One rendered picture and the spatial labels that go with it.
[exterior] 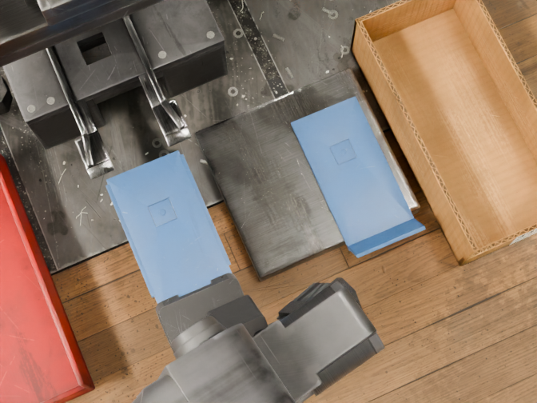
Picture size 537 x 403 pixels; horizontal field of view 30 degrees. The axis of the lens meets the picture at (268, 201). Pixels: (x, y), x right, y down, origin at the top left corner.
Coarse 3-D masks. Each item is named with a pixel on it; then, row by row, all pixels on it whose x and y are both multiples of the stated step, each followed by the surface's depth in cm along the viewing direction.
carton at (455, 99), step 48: (432, 0) 99; (480, 0) 97; (384, 48) 102; (432, 48) 102; (480, 48) 101; (384, 96) 98; (432, 96) 101; (480, 96) 101; (528, 96) 94; (432, 144) 100; (480, 144) 100; (528, 144) 99; (432, 192) 95; (480, 192) 98; (528, 192) 98; (480, 240) 97
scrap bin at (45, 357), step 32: (0, 160) 96; (0, 192) 99; (0, 224) 98; (0, 256) 97; (32, 256) 92; (0, 288) 96; (32, 288) 96; (0, 320) 96; (32, 320) 96; (64, 320) 93; (0, 352) 95; (32, 352) 95; (64, 352) 95; (0, 384) 94; (32, 384) 94; (64, 384) 94
